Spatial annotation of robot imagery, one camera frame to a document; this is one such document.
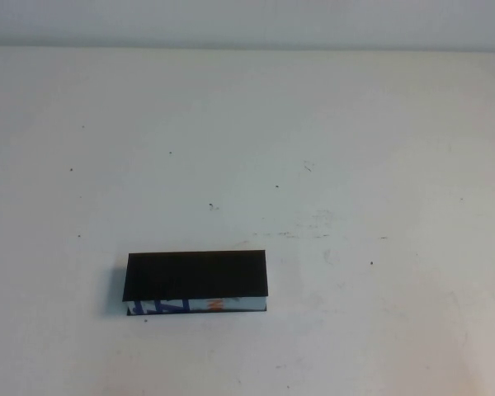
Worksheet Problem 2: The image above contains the black glasses case printed side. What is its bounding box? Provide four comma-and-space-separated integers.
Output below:
122, 249, 270, 318

